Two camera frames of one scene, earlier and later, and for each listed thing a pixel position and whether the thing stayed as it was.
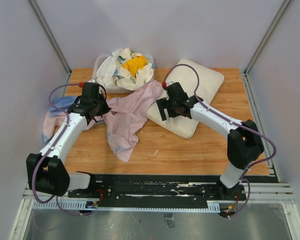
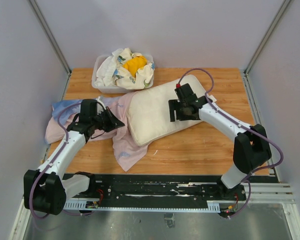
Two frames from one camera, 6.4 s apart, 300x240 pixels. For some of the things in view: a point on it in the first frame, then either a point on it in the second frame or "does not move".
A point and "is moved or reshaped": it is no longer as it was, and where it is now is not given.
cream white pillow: x=197 y=81 → x=148 y=112
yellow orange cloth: x=134 y=64 does not move
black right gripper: x=162 y=104 does not move
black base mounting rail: x=161 y=187 does not move
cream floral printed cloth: x=123 y=78 does not move
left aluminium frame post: x=52 y=39 does not move
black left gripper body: x=101 y=104 → x=101 y=116
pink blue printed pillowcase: x=122 y=126 is moved or reshaped
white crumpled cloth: x=106 y=69 does not move
